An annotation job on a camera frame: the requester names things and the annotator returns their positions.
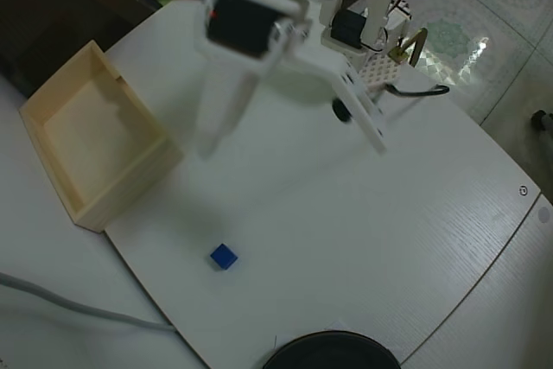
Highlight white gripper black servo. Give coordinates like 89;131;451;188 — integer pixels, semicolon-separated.
193;0;313;159

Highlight small blue cube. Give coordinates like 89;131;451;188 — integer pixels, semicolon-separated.
209;243;240;272

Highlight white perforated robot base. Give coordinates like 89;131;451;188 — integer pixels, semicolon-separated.
356;51;401;87

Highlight light wooden open box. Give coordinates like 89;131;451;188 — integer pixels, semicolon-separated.
19;39;185;233

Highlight brass table clamp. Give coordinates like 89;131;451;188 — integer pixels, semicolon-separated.
388;27;429;69

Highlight dark brown furniture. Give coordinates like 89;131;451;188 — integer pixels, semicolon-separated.
0;0;163;100

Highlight black round object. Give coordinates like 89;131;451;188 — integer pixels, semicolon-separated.
261;329;404;369

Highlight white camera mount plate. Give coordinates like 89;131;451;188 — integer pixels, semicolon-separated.
297;47;389;156

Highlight thin black camera cable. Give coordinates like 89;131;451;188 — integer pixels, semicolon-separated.
385;82;452;99

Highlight thick grey cable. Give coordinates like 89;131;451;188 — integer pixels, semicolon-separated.
0;271;178;334

